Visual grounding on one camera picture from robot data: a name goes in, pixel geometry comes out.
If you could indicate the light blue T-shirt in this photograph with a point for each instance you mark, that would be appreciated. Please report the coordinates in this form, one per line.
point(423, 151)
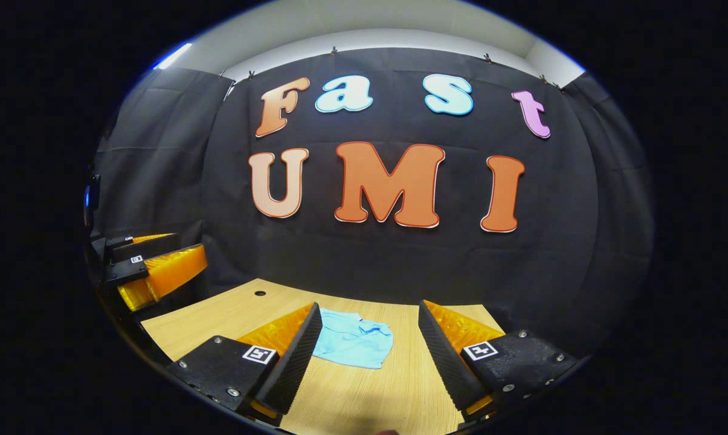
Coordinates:
point(354, 341)

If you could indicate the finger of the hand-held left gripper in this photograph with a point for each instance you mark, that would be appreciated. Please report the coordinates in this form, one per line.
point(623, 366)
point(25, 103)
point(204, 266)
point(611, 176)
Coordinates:
point(152, 244)
point(170, 269)

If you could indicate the ceiling light strip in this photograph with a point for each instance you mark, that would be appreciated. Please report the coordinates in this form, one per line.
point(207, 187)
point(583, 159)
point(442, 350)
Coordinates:
point(173, 55)

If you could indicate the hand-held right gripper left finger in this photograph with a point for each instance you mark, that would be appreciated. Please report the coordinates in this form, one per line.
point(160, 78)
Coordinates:
point(294, 359)

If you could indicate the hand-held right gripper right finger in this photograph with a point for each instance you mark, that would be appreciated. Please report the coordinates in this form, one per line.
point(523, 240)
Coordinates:
point(442, 359)

